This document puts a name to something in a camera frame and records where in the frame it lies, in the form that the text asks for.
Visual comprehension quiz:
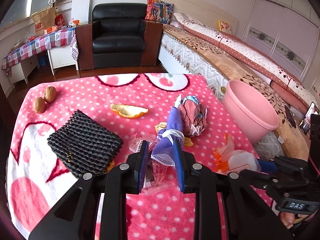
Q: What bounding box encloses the white orange plastic wrapper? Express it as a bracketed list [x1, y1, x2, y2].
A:
[213, 134, 261, 174]

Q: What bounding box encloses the clear red snack bag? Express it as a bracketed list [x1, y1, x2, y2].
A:
[129, 133, 176, 194]

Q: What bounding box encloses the purple face mask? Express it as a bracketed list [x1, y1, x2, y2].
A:
[151, 95, 184, 166]

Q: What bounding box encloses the printed snack wrapper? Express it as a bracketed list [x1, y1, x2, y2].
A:
[177, 95, 207, 137]

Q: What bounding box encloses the orange peel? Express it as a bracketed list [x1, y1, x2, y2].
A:
[110, 103, 149, 119]

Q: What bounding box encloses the pink plastic trash bucket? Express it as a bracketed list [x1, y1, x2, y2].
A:
[222, 80, 279, 145]

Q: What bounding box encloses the person's right hand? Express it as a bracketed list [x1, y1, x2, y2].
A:
[280, 212, 310, 229]

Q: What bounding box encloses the phone on stand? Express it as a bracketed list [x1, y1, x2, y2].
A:
[299, 102, 319, 135]

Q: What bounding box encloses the black smartphone on bed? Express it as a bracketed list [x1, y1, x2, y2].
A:
[285, 106, 296, 128]

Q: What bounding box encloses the white pink dotted duvet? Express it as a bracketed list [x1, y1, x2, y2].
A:
[174, 12, 317, 108]

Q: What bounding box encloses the walnut left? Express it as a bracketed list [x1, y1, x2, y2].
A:
[33, 97, 46, 114]

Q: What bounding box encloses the pink polka dot blanket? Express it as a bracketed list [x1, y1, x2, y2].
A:
[5, 73, 275, 240]

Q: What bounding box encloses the white wardrobe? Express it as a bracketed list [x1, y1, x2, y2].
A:
[243, 0, 319, 82]

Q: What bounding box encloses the white side table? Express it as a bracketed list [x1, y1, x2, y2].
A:
[9, 46, 79, 85]

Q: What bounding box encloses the yellow red small pillow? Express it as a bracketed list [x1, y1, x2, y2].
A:
[217, 20, 232, 34]

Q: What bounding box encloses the bed with brown leaf blanket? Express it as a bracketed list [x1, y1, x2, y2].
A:
[158, 24, 310, 160]

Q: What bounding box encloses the plaid tablecloth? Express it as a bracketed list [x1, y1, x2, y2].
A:
[2, 27, 79, 76]

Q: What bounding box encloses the black leather armchair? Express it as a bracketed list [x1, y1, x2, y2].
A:
[92, 3, 147, 69]

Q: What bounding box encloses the red box on table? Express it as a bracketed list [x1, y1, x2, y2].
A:
[55, 14, 66, 28]

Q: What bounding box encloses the brown paper bag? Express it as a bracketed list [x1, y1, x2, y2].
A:
[32, 7, 56, 36]

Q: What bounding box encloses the cream bed headboard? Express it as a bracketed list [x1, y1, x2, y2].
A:
[161, 0, 238, 35]

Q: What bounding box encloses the colourful printed cushion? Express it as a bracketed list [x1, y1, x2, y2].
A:
[145, 0, 174, 24]

